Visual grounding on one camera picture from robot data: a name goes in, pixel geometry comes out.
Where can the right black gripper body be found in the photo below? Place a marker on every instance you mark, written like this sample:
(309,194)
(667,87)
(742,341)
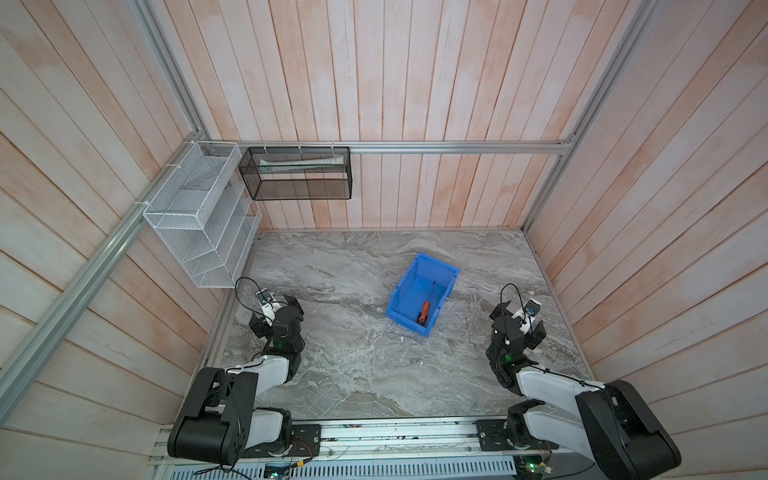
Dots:
(503,314)

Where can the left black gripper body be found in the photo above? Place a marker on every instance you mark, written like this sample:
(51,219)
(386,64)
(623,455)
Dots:
(261,326)

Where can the orange handled screwdriver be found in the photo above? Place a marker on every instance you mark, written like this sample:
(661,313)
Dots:
(422,318)

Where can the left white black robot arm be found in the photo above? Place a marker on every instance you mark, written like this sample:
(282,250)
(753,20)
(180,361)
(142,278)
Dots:
(218,421)

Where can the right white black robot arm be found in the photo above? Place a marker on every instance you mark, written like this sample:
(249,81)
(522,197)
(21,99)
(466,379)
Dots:
(610,424)

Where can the blue plastic bin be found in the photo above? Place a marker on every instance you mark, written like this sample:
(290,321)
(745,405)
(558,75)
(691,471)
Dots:
(410,293)

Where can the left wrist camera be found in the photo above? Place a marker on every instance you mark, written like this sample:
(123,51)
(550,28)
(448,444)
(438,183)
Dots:
(268,304)

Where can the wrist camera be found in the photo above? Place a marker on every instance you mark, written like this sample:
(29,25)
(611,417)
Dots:
(529,311)
(268,304)

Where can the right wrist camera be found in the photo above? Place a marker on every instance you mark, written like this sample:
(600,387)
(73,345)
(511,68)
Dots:
(529,311)

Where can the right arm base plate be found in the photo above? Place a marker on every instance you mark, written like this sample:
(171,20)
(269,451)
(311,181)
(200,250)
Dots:
(493,436)

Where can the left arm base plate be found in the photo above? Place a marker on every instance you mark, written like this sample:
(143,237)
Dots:
(304,441)

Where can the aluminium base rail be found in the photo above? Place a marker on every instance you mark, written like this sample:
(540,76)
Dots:
(406,448)

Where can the white wire mesh shelf rack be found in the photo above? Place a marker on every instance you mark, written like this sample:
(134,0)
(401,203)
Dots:
(202,215)

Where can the black wire mesh basket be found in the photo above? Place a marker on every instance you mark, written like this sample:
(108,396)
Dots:
(281,173)

